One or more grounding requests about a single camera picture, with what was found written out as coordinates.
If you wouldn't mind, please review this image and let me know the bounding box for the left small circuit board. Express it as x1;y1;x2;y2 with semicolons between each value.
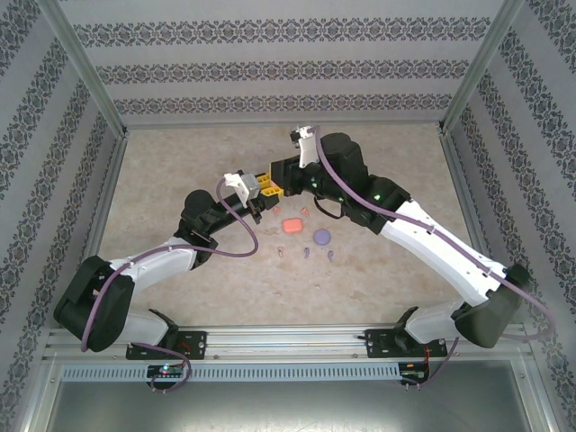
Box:
147;364;186;378

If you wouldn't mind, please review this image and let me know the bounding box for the small circuit board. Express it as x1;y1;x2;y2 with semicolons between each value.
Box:
400;364;431;382
147;364;186;378

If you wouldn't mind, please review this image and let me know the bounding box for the grey metal sheet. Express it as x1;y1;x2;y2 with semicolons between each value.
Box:
42;359;554;432

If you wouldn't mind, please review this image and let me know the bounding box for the right small circuit board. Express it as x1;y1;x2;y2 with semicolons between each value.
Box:
400;364;431;382

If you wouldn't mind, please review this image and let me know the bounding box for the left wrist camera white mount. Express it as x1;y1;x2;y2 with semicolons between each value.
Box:
223;172;261;202

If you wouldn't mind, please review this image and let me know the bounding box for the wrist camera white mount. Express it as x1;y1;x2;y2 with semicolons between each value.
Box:
289;124;324;168
223;172;261;202

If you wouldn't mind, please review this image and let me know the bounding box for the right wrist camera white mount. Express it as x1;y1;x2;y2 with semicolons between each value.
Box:
289;124;324;168

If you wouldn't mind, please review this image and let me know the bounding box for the right wrist black cable loop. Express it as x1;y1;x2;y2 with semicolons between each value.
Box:
312;196;346;221

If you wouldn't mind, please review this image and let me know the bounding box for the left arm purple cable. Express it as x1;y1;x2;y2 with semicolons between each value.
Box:
80;177;260;395

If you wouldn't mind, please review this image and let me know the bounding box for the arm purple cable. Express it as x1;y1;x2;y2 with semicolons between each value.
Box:
80;177;260;395
314;125;554;391

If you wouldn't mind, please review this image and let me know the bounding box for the aluminium side rail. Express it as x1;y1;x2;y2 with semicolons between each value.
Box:
438;130;514;328
67;132;131;329

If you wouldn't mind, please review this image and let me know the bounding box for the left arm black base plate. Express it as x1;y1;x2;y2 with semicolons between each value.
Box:
125;330;209;361

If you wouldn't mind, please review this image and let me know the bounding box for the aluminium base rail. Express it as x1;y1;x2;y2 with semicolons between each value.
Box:
44;326;527;361

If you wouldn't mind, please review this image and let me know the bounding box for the aluminium frame post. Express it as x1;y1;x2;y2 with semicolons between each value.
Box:
38;0;130;139
436;0;527;136

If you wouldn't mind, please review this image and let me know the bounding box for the slotted grey cable duct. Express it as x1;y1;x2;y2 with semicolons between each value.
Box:
60;363;401;383

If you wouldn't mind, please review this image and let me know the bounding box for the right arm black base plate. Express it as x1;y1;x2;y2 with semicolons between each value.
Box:
364;328;449;359

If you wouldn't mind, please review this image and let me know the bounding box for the aluminium frame strut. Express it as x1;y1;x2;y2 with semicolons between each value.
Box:
11;353;64;432
512;355;568;432

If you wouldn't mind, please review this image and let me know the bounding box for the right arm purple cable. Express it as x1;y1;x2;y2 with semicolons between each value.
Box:
314;125;554;391

